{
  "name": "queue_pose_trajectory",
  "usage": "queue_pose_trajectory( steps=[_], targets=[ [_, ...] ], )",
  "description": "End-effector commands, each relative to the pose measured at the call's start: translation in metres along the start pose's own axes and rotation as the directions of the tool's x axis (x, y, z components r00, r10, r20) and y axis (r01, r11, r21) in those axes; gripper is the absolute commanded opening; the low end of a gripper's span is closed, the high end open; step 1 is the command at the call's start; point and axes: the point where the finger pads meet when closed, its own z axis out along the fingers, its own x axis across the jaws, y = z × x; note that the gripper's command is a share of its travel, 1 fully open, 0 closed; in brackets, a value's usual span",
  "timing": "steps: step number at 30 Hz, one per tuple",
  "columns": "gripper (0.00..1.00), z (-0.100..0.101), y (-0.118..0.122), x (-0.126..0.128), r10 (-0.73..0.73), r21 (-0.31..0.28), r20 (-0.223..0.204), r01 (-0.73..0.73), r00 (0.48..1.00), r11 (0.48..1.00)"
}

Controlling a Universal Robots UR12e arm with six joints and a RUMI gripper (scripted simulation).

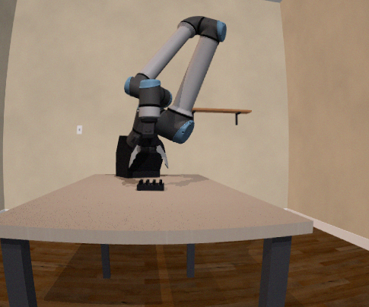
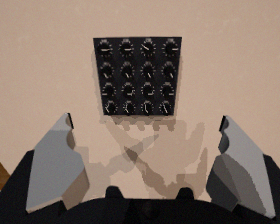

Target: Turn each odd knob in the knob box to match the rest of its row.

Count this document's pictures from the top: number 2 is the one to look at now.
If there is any black knob box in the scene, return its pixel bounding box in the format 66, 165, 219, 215
93, 37, 182, 116

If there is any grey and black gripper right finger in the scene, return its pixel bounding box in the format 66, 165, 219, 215
206, 115, 280, 224

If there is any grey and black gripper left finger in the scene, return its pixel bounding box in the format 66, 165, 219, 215
0, 113, 90, 224

